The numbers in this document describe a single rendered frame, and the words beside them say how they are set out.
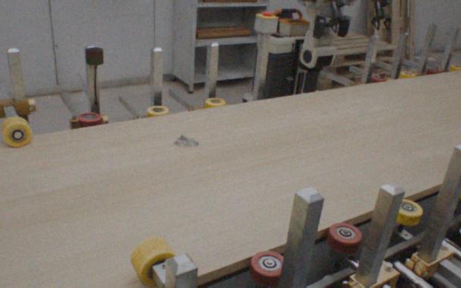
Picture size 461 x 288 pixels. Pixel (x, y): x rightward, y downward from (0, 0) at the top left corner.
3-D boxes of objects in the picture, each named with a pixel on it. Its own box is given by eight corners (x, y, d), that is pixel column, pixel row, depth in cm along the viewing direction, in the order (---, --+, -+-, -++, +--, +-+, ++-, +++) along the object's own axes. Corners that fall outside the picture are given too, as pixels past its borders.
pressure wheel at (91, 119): (77, 142, 157) (75, 113, 152) (99, 138, 161) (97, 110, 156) (83, 151, 151) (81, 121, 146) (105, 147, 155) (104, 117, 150)
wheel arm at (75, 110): (59, 100, 184) (59, 91, 183) (68, 98, 186) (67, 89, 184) (88, 141, 152) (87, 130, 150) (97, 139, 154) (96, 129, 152)
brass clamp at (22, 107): (-9, 113, 144) (-12, 99, 141) (33, 107, 150) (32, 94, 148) (-7, 120, 139) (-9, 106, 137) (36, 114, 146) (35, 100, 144)
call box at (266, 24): (254, 32, 188) (255, 14, 184) (267, 31, 191) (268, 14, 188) (263, 35, 183) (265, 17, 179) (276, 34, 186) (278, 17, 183)
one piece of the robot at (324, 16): (308, 36, 316) (312, 5, 307) (334, 34, 330) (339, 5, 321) (322, 40, 304) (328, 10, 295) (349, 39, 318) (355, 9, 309)
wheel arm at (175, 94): (168, 96, 209) (168, 88, 208) (174, 95, 211) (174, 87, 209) (212, 131, 177) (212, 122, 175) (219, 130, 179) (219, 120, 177)
